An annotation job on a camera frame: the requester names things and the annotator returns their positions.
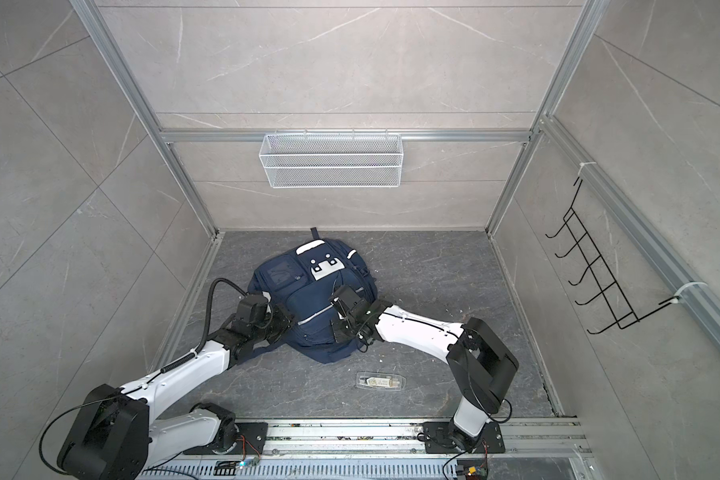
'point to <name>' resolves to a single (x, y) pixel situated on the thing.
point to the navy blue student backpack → (305, 276)
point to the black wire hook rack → (610, 286)
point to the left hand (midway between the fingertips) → (301, 307)
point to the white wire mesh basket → (332, 160)
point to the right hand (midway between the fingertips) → (337, 327)
